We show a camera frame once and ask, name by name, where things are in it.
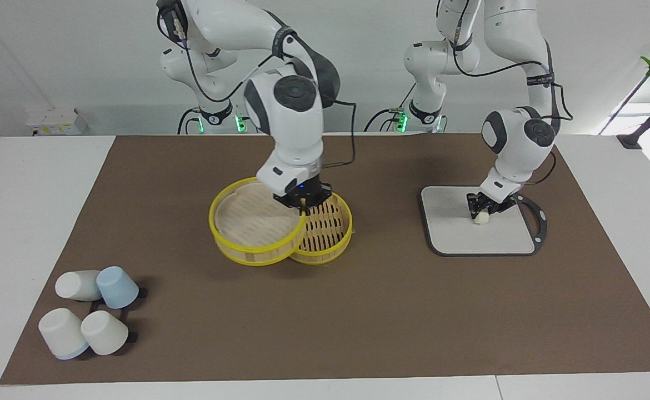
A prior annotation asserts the yellow-rimmed bamboo steamer lid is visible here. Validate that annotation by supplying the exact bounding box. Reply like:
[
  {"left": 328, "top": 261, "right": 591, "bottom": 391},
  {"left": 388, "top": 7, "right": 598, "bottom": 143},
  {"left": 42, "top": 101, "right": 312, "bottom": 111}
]
[{"left": 209, "top": 177, "right": 308, "bottom": 267}]

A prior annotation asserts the yellow-rimmed bamboo steamer basket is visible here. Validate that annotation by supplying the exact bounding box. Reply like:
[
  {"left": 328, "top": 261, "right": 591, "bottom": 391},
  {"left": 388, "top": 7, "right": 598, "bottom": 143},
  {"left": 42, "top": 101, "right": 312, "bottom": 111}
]
[{"left": 291, "top": 192, "right": 353, "bottom": 266}]

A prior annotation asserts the grey white cutting board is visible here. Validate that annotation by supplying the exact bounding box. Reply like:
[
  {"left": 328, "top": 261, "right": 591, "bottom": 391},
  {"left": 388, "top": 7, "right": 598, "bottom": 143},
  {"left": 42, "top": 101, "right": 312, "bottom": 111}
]
[{"left": 418, "top": 185, "right": 548, "bottom": 257}]

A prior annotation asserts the brown table mat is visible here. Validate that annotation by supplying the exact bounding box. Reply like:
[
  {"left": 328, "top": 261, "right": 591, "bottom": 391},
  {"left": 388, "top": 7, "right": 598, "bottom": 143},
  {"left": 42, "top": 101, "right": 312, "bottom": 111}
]
[{"left": 0, "top": 133, "right": 650, "bottom": 385}]

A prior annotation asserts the black cup rack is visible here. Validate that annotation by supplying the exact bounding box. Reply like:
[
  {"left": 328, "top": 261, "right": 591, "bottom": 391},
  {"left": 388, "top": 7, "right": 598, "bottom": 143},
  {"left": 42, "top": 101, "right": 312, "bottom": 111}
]
[{"left": 89, "top": 288, "right": 148, "bottom": 343}]

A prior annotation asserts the light blue plastic cup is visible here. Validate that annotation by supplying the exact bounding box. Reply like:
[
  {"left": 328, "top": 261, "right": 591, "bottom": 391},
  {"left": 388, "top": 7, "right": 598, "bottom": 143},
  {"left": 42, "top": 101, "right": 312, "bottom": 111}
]
[{"left": 96, "top": 266, "right": 139, "bottom": 309}]

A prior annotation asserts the white plastic cup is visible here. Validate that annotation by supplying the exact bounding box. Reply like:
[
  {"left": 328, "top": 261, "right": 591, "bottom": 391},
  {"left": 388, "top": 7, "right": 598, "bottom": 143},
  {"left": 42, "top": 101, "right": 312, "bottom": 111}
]
[
  {"left": 38, "top": 308, "right": 90, "bottom": 360},
  {"left": 55, "top": 270, "right": 103, "bottom": 302},
  {"left": 81, "top": 310, "right": 129, "bottom": 356}
]

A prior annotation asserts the white box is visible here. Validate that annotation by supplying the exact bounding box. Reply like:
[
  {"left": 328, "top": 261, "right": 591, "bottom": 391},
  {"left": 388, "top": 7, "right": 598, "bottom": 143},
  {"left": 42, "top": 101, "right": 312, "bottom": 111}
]
[{"left": 25, "top": 108, "right": 88, "bottom": 136}]

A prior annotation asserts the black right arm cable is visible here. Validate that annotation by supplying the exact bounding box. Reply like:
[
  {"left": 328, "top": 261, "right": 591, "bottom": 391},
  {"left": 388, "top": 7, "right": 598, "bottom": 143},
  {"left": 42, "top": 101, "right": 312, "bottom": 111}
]
[{"left": 157, "top": 0, "right": 357, "bottom": 168}]

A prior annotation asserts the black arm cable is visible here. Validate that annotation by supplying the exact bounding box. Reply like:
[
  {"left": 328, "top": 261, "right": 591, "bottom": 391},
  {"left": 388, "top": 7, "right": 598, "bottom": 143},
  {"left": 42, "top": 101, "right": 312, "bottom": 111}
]
[
  {"left": 157, "top": 0, "right": 357, "bottom": 168},
  {"left": 436, "top": 0, "right": 576, "bottom": 185}
]

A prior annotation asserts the black base cable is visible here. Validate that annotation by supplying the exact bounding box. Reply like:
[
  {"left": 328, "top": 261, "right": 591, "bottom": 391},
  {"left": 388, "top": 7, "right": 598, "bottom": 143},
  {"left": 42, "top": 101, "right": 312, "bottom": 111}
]
[
  {"left": 364, "top": 107, "right": 401, "bottom": 132},
  {"left": 178, "top": 107, "right": 201, "bottom": 135}
]

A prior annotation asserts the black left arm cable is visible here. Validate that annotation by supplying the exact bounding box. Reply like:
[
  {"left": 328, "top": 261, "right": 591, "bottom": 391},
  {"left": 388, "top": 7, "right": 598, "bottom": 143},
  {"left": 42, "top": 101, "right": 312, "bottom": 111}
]
[{"left": 436, "top": 0, "right": 576, "bottom": 185}]

